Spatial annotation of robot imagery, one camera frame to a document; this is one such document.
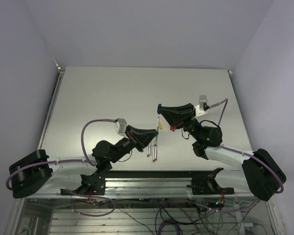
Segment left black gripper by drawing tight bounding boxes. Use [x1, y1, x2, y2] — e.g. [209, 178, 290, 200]
[110, 124, 158, 163]

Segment aluminium frame rail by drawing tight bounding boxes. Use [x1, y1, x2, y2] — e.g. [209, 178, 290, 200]
[17, 177, 260, 199]

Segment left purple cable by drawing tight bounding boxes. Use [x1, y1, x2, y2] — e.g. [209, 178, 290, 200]
[6, 118, 118, 189]

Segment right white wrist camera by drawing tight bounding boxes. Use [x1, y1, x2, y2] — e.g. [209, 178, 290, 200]
[195, 95, 209, 117]

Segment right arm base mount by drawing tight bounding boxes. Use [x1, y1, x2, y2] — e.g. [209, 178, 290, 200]
[186, 167, 234, 195]

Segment blue pen cap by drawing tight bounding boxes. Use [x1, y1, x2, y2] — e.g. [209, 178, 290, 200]
[157, 104, 162, 114]

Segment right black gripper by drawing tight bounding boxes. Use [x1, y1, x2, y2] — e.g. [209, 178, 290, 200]
[158, 103, 202, 141]

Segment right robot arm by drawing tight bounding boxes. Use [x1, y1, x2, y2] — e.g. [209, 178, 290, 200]
[157, 101, 287, 201]

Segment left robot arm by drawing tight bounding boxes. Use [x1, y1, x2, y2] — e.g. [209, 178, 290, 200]
[6, 119, 158, 198]

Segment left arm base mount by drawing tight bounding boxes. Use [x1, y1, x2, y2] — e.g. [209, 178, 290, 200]
[60, 172, 106, 196]

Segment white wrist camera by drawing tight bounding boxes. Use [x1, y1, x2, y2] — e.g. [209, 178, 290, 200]
[195, 95, 209, 117]
[115, 118, 127, 137]

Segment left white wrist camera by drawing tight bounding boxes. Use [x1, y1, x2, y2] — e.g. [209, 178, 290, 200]
[115, 118, 127, 137]

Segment loose cables under table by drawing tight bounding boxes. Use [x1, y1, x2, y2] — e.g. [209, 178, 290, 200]
[71, 190, 263, 235]

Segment red pen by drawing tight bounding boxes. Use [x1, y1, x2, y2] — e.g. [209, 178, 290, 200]
[151, 141, 155, 162]

